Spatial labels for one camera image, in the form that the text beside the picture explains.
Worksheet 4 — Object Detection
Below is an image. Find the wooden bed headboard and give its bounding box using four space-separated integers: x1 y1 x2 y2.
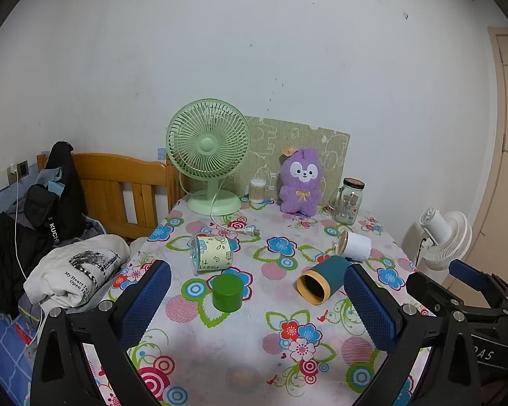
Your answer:
37 152 188 241

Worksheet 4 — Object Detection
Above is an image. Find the teal cup with yellow rim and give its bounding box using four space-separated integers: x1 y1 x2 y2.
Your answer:
297 255 355 305

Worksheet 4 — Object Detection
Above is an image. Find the black jacket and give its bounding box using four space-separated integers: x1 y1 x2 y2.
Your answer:
46 141 87 242

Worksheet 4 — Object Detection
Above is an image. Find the purple plush toy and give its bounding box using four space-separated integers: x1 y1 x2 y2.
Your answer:
278 146 325 217

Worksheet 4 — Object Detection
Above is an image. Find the blue denim garment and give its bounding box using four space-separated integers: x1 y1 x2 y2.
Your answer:
33 167 67 199

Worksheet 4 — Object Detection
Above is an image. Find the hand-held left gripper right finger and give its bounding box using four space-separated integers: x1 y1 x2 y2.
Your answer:
344 263 484 406

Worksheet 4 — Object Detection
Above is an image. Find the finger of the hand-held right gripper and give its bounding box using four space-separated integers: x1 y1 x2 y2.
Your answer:
406 271 508 326
448 259 508 307

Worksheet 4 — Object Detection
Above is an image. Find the blue checked bedsheet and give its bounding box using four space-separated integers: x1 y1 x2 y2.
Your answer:
0 304 45 406

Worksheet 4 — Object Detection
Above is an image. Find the white printed shirt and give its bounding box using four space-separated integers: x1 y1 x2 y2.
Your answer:
23 235 132 310

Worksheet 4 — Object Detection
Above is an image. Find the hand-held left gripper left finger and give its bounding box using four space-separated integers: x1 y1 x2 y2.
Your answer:
29 259 173 406

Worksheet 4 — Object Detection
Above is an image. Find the floral tablecloth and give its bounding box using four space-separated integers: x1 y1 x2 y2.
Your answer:
81 201 433 406

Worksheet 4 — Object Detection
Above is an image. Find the pale green patterned cup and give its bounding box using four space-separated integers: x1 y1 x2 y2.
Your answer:
190 235 234 275

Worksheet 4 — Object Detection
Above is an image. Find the white wall socket panel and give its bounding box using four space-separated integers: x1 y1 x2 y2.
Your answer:
0 161 29 192

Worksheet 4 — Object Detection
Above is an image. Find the white charging cable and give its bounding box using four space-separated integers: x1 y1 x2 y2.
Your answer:
9 164 28 280

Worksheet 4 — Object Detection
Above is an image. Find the glass jar with lid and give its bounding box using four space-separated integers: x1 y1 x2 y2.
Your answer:
334 178 365 226

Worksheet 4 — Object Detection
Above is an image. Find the green desk fan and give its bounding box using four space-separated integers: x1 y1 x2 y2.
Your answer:
166 98 251 217

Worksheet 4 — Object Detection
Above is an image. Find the black clothing pile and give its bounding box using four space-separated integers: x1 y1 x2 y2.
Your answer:
0 210 54 319

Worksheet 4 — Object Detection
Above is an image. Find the white cup with wooden lid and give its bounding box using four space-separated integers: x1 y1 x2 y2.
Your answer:
336 230 372 262

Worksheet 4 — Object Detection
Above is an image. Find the green patterned foam board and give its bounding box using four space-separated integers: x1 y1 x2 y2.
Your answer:
240 115 351 204

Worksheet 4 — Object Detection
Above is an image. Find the cotton swab container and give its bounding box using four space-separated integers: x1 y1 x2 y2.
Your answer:
248 178 269 204

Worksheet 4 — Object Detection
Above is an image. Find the black strap bag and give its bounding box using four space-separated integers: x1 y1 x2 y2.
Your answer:
23 184 65 247

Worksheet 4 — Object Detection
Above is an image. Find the white fan power cable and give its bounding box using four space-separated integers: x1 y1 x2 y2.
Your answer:
209 195 262 239

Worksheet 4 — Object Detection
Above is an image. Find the white clip fan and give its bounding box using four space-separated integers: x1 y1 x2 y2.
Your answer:
415 207 473 272

